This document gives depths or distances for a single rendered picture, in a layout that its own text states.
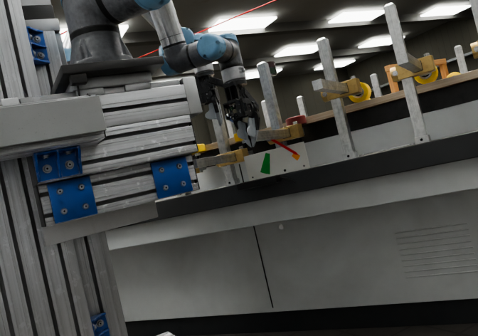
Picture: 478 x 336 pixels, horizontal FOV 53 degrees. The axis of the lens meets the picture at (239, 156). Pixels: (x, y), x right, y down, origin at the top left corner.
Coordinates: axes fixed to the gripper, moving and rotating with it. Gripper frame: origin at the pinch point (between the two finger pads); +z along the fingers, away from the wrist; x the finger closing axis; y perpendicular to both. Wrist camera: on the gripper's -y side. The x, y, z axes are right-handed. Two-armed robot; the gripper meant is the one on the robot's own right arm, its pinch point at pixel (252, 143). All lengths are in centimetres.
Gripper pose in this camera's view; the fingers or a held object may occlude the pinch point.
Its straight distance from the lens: 153.0
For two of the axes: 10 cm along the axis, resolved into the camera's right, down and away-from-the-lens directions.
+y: -4.8, 0.8, -8.8
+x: 8.5, -2.2, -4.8
